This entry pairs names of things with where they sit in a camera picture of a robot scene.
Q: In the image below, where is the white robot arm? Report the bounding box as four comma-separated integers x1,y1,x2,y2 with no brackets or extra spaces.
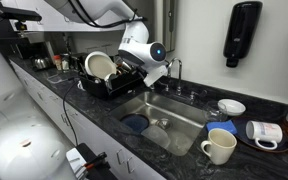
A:
44,0,166,70

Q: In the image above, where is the sink drain strainer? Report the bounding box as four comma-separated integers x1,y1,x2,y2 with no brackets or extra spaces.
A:
156,118,172,130

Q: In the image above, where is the stainless steel sink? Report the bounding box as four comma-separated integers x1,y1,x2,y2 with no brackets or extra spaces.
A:
111,92,206,156

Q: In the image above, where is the black dish rack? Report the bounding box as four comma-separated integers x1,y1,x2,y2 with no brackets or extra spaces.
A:
78,64,143,99

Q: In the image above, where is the chrome gooseneck faucet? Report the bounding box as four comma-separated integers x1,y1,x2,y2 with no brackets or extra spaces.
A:
157,57,198,101

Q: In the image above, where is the clear plastic lid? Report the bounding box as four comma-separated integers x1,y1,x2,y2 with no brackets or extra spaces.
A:
141,126,171,148

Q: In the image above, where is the cream large plate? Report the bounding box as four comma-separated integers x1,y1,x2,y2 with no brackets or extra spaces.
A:
84,51,117,79

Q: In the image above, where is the clear glass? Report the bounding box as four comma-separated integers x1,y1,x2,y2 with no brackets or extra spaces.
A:
203,101,227,122

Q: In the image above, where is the paper towel dispenser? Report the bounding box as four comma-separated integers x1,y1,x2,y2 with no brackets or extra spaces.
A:
153,0,177,52

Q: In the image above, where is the black orange tool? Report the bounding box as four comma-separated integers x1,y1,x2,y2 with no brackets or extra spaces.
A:
84,152,107,169

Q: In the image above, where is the small white bowl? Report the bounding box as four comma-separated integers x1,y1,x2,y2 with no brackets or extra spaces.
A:
218,99,246,116

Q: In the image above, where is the blue sponge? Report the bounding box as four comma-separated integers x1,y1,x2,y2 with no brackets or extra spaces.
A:
206,120,237,135

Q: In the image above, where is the red lid spice jar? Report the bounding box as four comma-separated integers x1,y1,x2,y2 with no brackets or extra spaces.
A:
53,55,62,70

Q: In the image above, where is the cream mug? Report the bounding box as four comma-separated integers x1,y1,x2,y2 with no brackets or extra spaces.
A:
201,128,237,165

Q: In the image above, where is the white box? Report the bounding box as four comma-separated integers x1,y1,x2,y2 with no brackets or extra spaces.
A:
66,148,87,180

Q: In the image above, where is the dark blue saucer plate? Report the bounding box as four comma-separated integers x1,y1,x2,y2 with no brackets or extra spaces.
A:
232,117,288,153

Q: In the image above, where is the steel kettle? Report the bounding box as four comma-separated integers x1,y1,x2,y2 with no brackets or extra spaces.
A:
34,57,51,70

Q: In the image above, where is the black soap dispenser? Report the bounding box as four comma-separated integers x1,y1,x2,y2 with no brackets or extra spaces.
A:
223,1,263,68

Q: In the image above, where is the white printed mug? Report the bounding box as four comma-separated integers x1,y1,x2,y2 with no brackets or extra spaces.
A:
245,121,283,150

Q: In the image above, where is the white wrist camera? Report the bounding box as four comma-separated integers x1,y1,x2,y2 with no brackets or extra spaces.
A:
144,65,167,87

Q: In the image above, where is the black power cable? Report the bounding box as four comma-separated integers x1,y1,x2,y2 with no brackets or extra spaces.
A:
62,78,82,148

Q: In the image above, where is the black camera on stand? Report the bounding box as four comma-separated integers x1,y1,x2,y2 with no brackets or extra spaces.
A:
0,7,42,31

